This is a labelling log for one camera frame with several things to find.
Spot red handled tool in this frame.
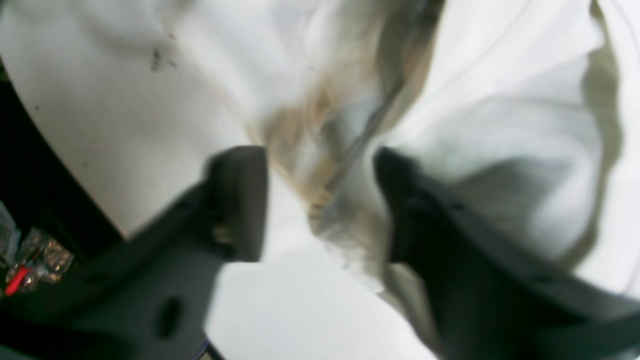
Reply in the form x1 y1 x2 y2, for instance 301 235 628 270
4 265 29 297

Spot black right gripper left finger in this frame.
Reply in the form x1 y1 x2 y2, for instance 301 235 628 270
1 146 268 360

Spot clear plastic bag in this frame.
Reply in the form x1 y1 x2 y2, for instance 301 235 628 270
4 228 75 295

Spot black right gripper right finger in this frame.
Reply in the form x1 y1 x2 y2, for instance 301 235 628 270
374 147 640 360

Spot white T-shirt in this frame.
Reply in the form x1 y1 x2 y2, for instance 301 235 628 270
164 0 639 357

